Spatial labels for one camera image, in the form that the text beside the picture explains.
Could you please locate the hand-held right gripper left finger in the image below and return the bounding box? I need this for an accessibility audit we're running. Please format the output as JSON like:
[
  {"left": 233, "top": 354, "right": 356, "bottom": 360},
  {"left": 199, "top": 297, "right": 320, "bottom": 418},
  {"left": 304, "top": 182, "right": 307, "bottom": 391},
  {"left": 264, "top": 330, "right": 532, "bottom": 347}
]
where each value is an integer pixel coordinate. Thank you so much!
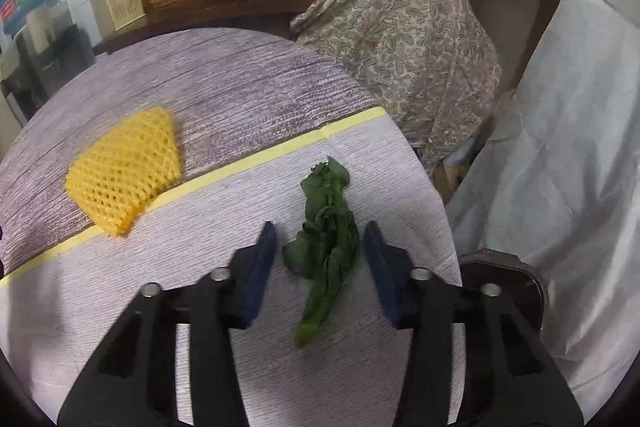
[{"left": 57, "top": 221, "right": 278, "bottom": 427}]

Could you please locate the paisley patterned cloth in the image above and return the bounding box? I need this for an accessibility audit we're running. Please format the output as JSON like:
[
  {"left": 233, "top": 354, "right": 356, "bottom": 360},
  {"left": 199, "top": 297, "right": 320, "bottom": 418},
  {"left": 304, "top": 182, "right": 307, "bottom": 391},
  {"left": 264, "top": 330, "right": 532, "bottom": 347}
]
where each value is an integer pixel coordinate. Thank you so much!
[{"left": 290, "top": 0, "right": 502, "bottom": 172}]

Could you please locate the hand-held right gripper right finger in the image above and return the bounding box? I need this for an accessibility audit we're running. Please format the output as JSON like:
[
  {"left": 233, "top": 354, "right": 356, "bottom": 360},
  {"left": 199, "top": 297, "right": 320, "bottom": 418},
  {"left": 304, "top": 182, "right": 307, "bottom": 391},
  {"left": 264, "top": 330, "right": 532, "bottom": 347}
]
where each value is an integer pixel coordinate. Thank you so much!
[{"left": 363, "top": 221, "right": 585, "bottom": 427}]

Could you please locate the beige chopstick holder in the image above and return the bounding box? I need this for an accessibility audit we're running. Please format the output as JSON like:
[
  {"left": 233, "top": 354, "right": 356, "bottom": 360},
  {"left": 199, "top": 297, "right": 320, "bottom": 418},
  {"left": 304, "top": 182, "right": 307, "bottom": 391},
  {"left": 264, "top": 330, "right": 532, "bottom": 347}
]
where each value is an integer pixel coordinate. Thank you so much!
[{"left": 105, "top": 0, "right": 148, "bottom": 31}]

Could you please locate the water dispenser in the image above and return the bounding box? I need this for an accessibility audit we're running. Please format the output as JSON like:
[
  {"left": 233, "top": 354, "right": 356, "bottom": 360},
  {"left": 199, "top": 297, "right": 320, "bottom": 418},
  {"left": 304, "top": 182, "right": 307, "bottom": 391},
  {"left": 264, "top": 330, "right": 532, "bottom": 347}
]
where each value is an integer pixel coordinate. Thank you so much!
[{"left": 0, "top": 24, "right": 96, "bottom": 128}]

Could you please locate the green vegetable leaf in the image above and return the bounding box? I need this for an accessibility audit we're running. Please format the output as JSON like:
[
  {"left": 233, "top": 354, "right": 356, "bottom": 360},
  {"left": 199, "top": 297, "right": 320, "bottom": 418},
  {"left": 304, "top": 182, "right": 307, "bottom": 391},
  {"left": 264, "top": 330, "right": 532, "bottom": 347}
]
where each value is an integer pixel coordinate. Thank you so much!
[{"left": 282, "top": 157, "right": 360, "bottom": 349}]

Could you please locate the wooden cabinet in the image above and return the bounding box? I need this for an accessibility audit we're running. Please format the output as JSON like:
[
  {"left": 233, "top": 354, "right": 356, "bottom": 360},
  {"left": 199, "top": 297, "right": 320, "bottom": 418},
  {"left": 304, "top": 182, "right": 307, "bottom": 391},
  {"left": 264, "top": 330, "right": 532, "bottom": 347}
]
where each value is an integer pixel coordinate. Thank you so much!
[{"left": 447, "top": 0, "right": 566, "bottom": 92}]

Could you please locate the white cloth cover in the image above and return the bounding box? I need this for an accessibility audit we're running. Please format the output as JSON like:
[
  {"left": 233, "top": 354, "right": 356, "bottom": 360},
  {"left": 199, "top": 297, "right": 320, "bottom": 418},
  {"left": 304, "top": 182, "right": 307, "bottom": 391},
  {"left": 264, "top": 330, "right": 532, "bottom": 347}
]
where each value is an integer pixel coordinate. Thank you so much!
[{"left": 445, "top": 0, "right": 640, "bottom": 408}]

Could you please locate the stack of paper cups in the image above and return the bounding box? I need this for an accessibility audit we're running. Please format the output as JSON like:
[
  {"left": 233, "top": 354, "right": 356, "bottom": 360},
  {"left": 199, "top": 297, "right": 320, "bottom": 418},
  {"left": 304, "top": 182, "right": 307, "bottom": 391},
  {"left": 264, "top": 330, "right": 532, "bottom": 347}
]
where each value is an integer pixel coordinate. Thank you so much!
[{"left": 25, "top": 7, "right": 56, "bottom": 54}]

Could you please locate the yellow foam fruit net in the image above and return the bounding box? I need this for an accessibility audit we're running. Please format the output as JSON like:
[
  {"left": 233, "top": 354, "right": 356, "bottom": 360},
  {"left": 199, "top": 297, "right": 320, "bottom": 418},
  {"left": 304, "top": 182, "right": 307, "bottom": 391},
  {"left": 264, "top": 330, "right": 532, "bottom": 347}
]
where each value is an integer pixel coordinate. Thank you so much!
[{"left": 65, "top": 107, "right": 183, "bottom": 238}]

